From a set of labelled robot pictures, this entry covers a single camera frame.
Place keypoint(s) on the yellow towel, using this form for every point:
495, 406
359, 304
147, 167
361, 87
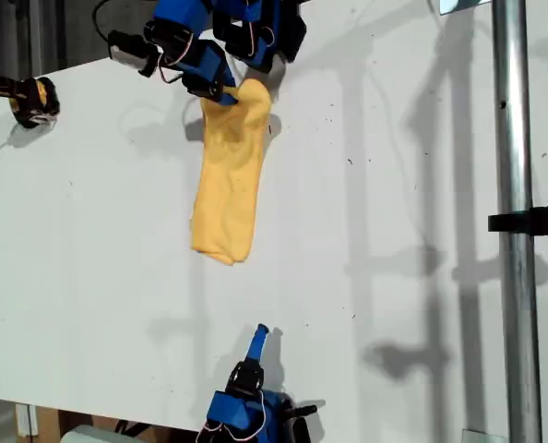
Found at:
228, 203

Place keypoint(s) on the white container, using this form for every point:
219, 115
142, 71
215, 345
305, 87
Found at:
87, 434

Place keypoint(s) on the brown cardboard box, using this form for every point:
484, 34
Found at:
48, 422

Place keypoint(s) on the black clamp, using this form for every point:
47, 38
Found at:
532, 221

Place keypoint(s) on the gripper camera stalk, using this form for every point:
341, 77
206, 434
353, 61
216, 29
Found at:
301, 407
150, 64

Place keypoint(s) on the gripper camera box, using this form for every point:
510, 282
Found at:
301, 429
128, 51

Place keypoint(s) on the white table bracket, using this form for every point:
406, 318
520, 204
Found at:
25, 420

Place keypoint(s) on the steel post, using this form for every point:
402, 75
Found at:
514, 138

